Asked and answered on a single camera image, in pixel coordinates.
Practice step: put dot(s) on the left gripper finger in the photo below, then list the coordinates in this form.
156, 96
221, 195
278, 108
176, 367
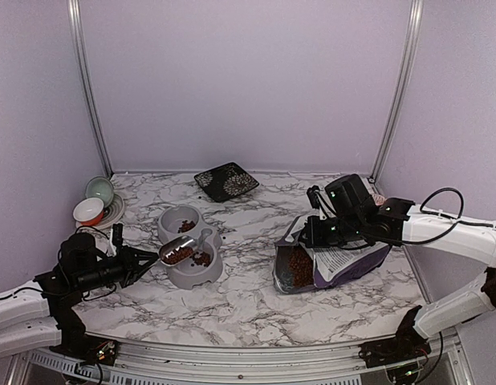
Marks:
140, 267
135, 253

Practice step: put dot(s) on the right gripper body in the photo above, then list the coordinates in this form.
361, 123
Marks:
327, 237

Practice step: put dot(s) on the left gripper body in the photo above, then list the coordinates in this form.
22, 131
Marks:
106, 275

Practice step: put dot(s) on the metal food scoop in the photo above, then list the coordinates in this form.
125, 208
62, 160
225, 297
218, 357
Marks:
176, 251

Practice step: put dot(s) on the purple pet food bag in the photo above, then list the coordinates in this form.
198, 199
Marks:
328, 260

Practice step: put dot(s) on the grey double pet bowl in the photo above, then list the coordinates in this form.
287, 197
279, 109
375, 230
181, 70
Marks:
206, 265

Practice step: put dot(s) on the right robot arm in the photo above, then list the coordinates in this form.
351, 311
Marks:
352, 219

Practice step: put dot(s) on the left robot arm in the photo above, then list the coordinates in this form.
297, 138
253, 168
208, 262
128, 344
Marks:
39, 313

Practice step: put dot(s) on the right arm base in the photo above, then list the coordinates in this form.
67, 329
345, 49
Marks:
389, 351

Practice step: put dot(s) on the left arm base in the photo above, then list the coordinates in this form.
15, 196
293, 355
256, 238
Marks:
90, 351

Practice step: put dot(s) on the brown pet food kibble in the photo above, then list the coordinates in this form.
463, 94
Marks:
245, 247

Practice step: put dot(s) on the grey round plate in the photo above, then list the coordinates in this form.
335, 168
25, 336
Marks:
111, 214

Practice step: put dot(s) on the red and white bowl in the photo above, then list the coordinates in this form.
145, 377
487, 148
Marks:
89, 211

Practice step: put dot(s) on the red patterned small bowl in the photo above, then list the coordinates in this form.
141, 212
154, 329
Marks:
378, 199

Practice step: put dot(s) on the pale green ceramic bowl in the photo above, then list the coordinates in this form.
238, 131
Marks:
100, 187

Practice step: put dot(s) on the black floral square plate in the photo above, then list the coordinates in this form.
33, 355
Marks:
225, 182

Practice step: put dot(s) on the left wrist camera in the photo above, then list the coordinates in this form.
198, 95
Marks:
115, 240

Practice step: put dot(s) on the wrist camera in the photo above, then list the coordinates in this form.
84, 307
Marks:
115, 240
317, 202

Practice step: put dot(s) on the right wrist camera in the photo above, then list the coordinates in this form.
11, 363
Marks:
317, 202

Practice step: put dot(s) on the front aluminium rail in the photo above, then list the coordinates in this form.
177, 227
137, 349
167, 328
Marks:
357, 362

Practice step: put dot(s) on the right aluminium frame post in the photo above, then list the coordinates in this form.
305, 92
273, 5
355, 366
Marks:
403, 78

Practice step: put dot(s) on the aluminium frame post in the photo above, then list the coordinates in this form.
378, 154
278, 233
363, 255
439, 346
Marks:
403, 78
77, 33

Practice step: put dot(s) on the left aluminium frame post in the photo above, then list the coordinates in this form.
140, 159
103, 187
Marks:
77, 33

